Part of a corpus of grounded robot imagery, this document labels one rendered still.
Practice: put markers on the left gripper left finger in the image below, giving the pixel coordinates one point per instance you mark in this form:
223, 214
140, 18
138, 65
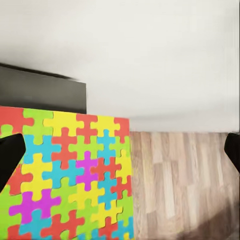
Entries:
12, 150

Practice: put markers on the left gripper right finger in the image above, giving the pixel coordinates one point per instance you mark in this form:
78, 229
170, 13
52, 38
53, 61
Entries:
232, 148

